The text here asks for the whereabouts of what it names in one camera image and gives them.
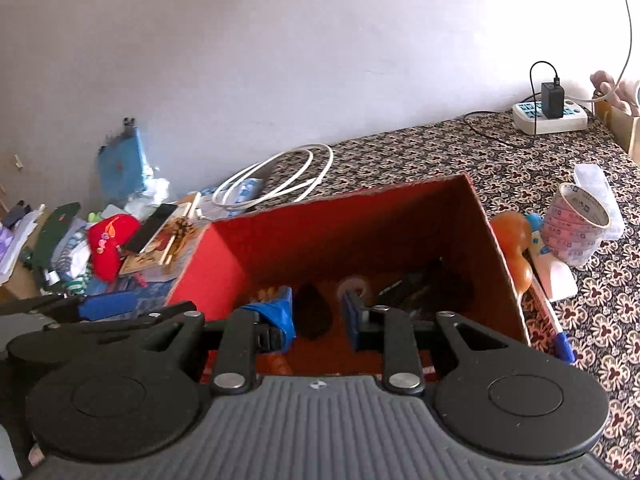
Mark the pile of white papers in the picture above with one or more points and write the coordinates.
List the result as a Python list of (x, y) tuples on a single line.
[(15, 232)]

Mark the blue white packet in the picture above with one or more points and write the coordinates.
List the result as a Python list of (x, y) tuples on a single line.
[(246, 187)]

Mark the orange gourd toy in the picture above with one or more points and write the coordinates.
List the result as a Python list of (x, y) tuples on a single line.
[(512, 237)]

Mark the white bottle with blue cap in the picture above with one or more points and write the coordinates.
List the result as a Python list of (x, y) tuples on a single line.
[(552, 272)]

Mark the black flat case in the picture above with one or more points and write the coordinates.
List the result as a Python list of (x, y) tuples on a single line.
[(425, 285)]

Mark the wooden box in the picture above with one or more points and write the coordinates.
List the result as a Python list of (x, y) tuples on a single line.
[(625, 130)]

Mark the red cardboard box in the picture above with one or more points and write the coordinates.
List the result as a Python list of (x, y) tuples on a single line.
[(325, 230)]

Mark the striped cloth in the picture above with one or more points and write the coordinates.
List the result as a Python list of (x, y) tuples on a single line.
[(75, 277)]

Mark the black phone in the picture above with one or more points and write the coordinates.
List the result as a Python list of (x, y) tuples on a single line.
[(152, 227)]

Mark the small clear tape roll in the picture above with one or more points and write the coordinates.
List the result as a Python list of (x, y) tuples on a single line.
[(352, 284)]

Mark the white crumpled plastic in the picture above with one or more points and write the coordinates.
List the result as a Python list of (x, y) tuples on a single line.
[(150, 194)]

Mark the pink plush toy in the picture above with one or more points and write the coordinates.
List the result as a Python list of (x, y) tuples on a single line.
[(607, 85)]

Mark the blue checkered cloth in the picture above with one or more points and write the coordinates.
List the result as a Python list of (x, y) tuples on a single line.
[(152, 300)]

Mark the large printed tape roll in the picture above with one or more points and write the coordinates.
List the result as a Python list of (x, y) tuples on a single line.
[(572, 232)]

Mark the red plush toy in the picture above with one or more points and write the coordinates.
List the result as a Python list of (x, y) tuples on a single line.
[(110, 245)]

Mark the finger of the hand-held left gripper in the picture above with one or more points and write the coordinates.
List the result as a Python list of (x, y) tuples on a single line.
[(107, 306), (100, 322)]

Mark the clear plastic bag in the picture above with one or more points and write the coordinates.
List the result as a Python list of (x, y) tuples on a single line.
[(595, 180)]

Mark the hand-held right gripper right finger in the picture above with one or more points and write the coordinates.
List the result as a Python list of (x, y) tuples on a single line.
[(351, 322)]

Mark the black charger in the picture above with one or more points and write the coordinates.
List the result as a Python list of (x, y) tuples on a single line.
[(552, 100)]

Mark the dark green case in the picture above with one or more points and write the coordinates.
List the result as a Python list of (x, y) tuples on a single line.
[(55, 230)]

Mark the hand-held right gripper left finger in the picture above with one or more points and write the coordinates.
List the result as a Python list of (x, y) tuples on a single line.
[(277, 312)]

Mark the white power strip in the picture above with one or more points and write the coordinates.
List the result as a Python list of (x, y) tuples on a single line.
[(550, 124)]

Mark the blue plastic bag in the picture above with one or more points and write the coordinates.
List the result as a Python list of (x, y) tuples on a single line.
[(120, 165)]

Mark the white pen with blue cap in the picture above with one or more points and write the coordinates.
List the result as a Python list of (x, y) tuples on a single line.
[(550, 320)]

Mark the black oval object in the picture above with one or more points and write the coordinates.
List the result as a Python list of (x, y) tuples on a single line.
[(312, 315)]

